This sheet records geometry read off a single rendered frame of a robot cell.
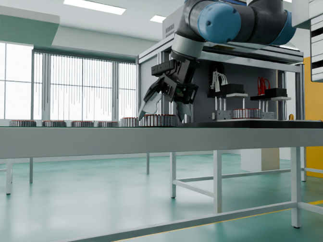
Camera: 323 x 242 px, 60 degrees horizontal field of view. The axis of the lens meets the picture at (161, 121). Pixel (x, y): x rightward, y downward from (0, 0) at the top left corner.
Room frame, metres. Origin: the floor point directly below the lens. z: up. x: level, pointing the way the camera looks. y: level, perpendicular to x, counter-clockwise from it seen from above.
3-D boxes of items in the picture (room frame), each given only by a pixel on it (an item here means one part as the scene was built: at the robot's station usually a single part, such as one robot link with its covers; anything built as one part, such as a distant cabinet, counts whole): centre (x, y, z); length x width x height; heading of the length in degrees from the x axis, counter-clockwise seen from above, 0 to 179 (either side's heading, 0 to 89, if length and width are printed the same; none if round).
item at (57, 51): (4.37, 1.04, 0.96); 1.84 x 0.50 x 1.93; 117
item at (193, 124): (1.09, -0.41, 0.76); 0.64 x 0.47 x 0.02; 117
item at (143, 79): (1.28, 0.05, 0.91); 0.28 x 0.03 x 0.32; 27
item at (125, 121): (0.98, 0.09, 0.77); 0.11 x 0.11 x 0.04
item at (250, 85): (1.30, -0.30, 0.92); 0.66 x 0.01 x 0.30; 117
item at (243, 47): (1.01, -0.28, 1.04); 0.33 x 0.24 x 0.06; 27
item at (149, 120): (0.81, 0.01, 0.77); 0.11 x 0.11 x 0.04
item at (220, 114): (1.15, -0.24, 0.80); 0.07 x 0.05 x 0.06; 117
